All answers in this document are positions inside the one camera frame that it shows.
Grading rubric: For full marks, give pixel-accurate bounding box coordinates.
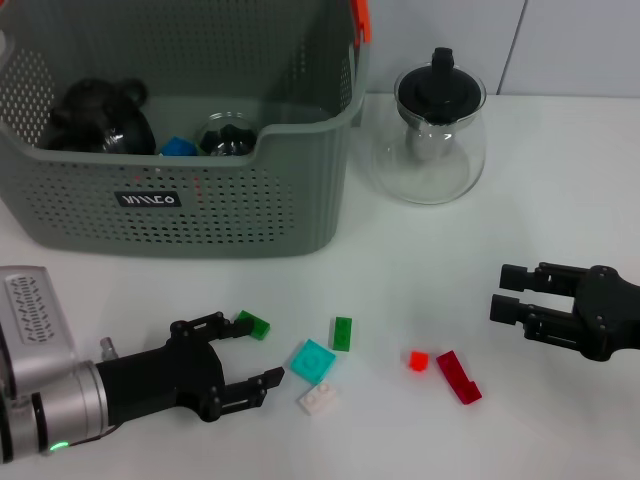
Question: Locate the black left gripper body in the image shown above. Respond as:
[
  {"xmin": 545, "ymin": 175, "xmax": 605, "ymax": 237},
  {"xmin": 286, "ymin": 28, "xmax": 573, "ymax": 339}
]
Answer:
[{"xmin": 93, "ymin": 322, "xmax": 227, "ymax": 426}]

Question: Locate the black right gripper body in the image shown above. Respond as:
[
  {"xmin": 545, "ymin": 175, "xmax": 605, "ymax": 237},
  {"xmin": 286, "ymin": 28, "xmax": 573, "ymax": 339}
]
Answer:
[{"xmin": 571, "ymin": 263, "xmax": 640, "ymax": 363}]

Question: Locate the green toy brick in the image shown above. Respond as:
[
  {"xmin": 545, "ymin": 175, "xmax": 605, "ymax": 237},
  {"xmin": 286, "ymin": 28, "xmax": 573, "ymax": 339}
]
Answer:
[
  {"xmin": 234, "ymin": 309, "xmax": 272, "ymax": 342},
  {"xmin": 332, "ymin": 316, "xmax": 354, "ymax": 353}
]

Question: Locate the teal square toy plate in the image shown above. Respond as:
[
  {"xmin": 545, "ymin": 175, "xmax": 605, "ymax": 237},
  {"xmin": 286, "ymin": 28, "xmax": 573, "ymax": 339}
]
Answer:
[{"xmin": 288, "ymin": 338, "xmax": 338, "ymax": 386}]

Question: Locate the white toy brick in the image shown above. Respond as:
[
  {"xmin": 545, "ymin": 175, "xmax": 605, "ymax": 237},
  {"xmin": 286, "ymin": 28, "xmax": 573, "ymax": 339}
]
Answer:
[{"xmin": 297, "ymin": 382, "xmax": 339, "ymax": 416}]

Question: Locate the blue square toy plate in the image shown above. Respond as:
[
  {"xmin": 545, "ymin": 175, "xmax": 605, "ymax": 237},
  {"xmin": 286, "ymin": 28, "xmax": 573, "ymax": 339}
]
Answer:
[{"xmin": 159, "ymin": 135, "xmax": 198, "ymax": 158}]

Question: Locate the glass teacup black sleeve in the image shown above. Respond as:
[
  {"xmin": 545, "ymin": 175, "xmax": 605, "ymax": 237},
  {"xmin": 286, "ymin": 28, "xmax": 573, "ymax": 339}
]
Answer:
[
  {"xmin": 192, "ymin": 112, "xmax": 261, "ymax": 158},
  {"xmin": 94, "ymin": 104, "xmax": 158, "ymax": 155}
]

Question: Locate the grey perforated plastic storage bin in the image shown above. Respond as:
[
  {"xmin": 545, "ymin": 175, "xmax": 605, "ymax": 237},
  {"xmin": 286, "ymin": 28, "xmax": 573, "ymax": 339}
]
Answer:
[{"xmin": 0, "ymin": 0, "xmax": 374, "ymax": 260}]

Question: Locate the dark red long brick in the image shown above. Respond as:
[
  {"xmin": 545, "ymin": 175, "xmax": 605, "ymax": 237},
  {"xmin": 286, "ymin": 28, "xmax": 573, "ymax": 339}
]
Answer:
[{"xmin": 436, "ymin": 349, "xmax": 484, "ymax": 407}]

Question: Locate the clear glass teapot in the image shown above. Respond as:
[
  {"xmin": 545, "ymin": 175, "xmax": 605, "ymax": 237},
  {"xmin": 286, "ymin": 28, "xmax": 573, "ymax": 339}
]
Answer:
[{"xmin": 358, "ymin": 67, "xmax": 487, "ymax": 206}]

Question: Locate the black lid with steel strainer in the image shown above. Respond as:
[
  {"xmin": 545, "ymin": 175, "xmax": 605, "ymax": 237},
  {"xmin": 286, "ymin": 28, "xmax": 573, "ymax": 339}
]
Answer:
[{"xmin": 397, "ymin": 47, "xmax": 487, "ymax": 162}]

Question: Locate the dark clay teapot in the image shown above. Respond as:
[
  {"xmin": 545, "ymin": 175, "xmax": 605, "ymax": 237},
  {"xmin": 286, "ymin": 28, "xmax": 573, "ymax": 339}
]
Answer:
[{"xmin": 47, "ymin": 77, "xmax": 150, "ymax": 151}]

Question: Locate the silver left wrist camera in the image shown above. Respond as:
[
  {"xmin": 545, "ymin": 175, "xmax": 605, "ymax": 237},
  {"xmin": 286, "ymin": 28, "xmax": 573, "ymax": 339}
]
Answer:
[{"xmin": 0, "ymin": 264, "xmax": 80, "ymax": 401}]

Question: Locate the orange bin handle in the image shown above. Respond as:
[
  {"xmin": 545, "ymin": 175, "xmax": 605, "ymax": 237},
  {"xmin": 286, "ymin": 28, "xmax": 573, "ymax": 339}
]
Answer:
[{"xmin": 351, "ymin": 0, "xmax": 374, "ymax": 45}]

